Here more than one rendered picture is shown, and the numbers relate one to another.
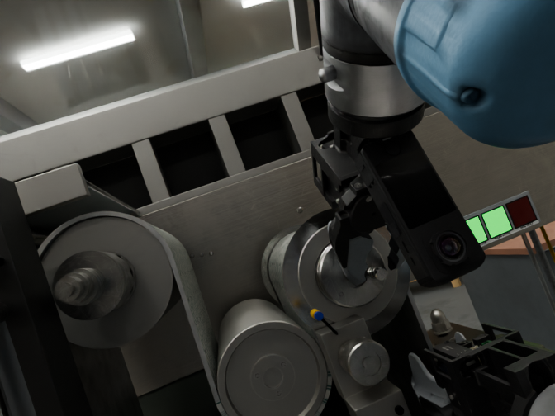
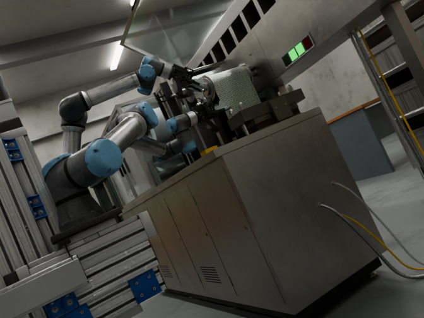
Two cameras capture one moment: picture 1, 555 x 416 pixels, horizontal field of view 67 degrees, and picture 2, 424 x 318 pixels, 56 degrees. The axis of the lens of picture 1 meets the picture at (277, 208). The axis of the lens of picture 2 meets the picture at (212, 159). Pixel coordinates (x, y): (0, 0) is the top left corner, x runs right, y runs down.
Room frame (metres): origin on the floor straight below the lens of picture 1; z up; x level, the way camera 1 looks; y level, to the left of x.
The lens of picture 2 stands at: (-0.27, -2.10, 0.76)
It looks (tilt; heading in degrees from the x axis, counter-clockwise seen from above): 3 degrees up; 73
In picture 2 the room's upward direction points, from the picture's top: 25 degrees counter-clockwise
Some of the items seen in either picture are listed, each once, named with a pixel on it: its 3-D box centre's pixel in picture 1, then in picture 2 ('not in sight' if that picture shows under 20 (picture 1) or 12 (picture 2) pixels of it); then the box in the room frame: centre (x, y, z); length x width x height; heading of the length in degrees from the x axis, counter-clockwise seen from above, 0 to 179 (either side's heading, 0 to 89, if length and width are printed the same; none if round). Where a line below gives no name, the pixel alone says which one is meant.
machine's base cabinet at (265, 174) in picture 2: not in sight; (212, 233); (0.38, 0.89, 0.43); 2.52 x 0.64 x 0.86; 100
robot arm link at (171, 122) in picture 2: not in sight; (178, 123); (0.22, -0.15, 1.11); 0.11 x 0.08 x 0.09; 10
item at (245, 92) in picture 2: (396, 345); (240, 100); (0.61, -0.09, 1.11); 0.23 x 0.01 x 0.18; 10
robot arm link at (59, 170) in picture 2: not in sight; (65, 177); (-0.35, -0.69, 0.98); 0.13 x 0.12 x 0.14; 143
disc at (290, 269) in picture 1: (347, 271); (207, 88); (0.48, -0.05, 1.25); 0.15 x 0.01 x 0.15; 100
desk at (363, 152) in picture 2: not in sight; (395, 126); (3.66, 2.50, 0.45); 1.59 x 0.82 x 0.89; 7
